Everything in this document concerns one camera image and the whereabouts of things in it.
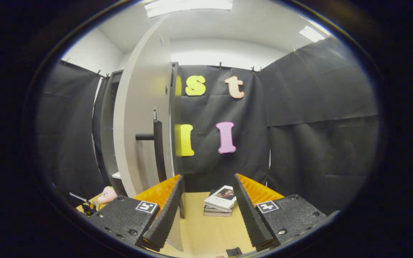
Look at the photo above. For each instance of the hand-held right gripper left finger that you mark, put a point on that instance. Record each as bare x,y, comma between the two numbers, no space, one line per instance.
169,218

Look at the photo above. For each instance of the grey cabinet door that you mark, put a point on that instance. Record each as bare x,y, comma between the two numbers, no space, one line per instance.
138,89

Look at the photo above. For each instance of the ceiling light panel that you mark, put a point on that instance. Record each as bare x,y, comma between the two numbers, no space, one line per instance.
312,33
188,5

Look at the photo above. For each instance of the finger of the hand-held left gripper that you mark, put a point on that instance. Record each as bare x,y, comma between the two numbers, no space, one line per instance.
89,208

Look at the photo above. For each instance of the black backdrop cloth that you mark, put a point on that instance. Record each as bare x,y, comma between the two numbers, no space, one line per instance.
299,143

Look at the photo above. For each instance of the grey book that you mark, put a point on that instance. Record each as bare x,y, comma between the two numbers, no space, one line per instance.
215,214

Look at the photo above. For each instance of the dark book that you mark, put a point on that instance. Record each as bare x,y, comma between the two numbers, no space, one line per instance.
212,208

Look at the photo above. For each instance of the pink plush toy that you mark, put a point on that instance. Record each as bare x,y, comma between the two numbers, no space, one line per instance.
107,195

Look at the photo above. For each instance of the white book with portrait cover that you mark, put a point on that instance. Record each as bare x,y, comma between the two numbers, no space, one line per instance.
221,197

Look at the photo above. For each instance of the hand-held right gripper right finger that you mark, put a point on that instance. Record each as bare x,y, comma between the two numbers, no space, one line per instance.
249,215

